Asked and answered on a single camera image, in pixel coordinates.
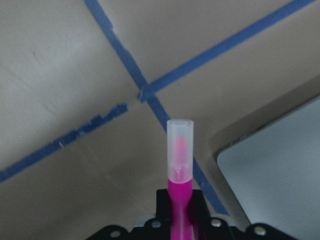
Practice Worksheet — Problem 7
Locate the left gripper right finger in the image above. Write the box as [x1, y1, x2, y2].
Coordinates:
[188, 189, 211, 223]

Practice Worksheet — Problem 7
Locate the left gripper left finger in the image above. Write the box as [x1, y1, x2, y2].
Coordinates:
[156, 189, 172, 223]

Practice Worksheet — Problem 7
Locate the pink marker pen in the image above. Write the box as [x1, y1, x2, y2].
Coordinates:
[166, 119, 194, 240]

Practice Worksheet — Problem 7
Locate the grey closed laptop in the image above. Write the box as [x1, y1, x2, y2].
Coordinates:
[217, 98, 320, 238]

